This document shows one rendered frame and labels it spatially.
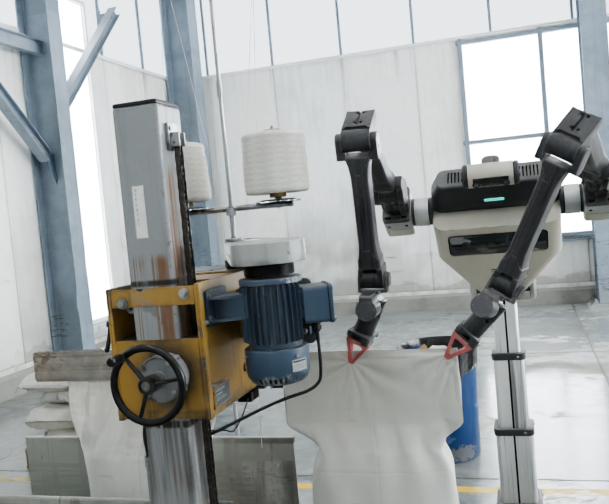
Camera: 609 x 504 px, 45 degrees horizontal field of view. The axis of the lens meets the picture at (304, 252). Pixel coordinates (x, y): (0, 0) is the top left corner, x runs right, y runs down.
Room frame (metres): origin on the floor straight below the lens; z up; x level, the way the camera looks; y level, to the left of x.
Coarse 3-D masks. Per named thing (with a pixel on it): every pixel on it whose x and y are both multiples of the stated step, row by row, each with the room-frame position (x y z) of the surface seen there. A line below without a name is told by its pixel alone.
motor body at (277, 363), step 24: (240, 288) 1.69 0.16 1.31; (264, 288) 1.65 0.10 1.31; (288, 288) 1.66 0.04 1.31; (264, 312) 1.66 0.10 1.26; (288, 312) 1.67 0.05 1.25; (264, 336) 1.66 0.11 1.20; (288, 336) 1.65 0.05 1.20; (264, 360) 1.65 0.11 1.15; (288, 360) 1.65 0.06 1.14; (264, 384) 1.66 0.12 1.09; (288, 384) 1.67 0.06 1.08
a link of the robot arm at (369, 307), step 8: (384, 272) 1.96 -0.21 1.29; (384, 280) 1.95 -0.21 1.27; (360, 288) 1.97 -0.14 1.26; (368, 288) 1.99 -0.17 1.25; (376, 288) 1.99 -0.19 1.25; (384, 288) 1.95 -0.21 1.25; (360, 296) 1.89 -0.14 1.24; (368, 296) 1.89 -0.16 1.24; (376, 296) 1.93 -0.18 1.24; (360, 304) 1.89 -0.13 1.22; (368, 304) 1.88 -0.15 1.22; (376, 304) 1.90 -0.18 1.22; (360, 312) 1.89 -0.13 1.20; (368, 312) 1.89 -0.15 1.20; (376, 312) 1.88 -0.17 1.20; (368, 320) 1.89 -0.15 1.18
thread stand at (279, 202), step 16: (224, 128) 1.89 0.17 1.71; (272, 128) 1.86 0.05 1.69; (224, 144) 1.89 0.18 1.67; (224, 160) 1.89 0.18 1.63; (192, 208) 1.90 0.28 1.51; (208, 208) 1.92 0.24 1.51; (224, 208) 1.90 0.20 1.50; (240, 208) 1.88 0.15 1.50; (256, 208) 1.87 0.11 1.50; (224, 240) 1.89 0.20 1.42; (240, 240) 1.88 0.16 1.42
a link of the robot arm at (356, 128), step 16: (352, 112) 1.91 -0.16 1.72; (368, 112) 1.89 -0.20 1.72; (352, 128) 1.86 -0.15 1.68; (368, 128) 1.84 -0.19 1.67; (352, 144) 1.84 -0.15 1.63; (368, 144) 1.82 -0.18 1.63; (384, 160) 2.06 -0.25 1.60; (384, 176) 2.08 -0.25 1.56; (400, 176) 2.15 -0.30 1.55; (400, 192) 2.15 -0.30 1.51
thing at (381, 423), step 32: (352, 352) 2.01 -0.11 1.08; (384, 352) 1.97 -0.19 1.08; (416, 352) 1.94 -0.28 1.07; (320, 384) 2.04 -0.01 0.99; (352, 384) 2.01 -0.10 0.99; (384, 384) 1.97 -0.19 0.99; (416, 384) 1.94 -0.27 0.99; (448, 384) 1.92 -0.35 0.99; (288, 416) 2.05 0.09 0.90; (320, 416) 2.04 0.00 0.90; (352, 416) 2.01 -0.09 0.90; (384, 416) 1.97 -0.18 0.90; (416, 416) 1.94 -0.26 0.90; (448, 416) 1.92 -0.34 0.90; (320, 448) 1.99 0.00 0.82; (352, 448) 1.95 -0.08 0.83; (384, 448) 1.93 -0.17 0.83; (416, 448) 1.90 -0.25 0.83; (448, 448) 1.97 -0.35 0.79; (320, 480) 1.97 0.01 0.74; (352, 480) 1.93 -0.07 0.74; (384, 480) 1.90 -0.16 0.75; (416, 480) 1.88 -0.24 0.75; (448, 480) 1.89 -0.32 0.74
